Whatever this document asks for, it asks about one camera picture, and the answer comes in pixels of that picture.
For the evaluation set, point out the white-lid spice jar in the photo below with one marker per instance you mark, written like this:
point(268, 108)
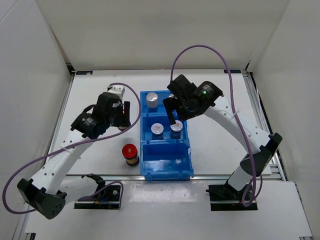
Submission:
point(157, 131)
point(176, 130)

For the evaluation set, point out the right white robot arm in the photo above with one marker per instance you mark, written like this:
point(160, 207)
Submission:
point(259, 144)

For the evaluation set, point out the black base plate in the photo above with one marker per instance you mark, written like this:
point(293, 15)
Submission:
point(224, 198)
point(108, 199)

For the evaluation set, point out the far blue storage bin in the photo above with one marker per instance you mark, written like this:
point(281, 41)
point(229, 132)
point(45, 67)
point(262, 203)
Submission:
point(160, 111)

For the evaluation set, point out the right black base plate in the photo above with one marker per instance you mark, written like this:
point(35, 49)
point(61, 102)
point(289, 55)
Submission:
point(224, 198)

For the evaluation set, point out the blue storage bin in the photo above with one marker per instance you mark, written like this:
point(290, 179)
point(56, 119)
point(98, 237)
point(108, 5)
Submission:
point(166, 161)
point(146, 122)
point(160, 111)

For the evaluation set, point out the red-lid sauce jar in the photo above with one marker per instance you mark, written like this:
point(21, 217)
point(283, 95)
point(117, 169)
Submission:
point(130, 153)
point(122, 128)

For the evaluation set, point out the near blue storage bin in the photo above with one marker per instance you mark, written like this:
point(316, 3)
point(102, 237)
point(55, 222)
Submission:
point(166, 161)

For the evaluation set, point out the middle blue storage bin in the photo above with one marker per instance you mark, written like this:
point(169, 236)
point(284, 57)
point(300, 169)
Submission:
point(146, 122)

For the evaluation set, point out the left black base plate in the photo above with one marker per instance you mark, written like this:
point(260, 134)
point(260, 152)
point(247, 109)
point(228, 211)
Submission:
point(108, 199)

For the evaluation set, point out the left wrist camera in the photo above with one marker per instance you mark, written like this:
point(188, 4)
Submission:
point(117, 89)

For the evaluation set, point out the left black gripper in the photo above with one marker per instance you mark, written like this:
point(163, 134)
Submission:
point(123, 121)

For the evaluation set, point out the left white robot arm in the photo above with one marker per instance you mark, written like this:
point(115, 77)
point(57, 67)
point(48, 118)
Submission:
point(44, 191)

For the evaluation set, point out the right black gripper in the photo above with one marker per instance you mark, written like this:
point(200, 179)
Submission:
point(172, 104)

